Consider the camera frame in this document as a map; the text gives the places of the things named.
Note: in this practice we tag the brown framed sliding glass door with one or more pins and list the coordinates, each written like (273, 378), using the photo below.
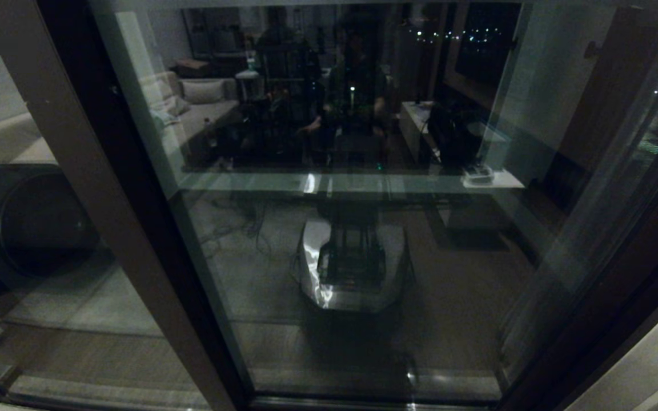
(454, 274)

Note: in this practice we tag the brown framed fixed glass panel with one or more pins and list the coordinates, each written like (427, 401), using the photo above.
(77, 171)

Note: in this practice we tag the dark brown door jamb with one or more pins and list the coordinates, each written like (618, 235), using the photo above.
(603, 342)

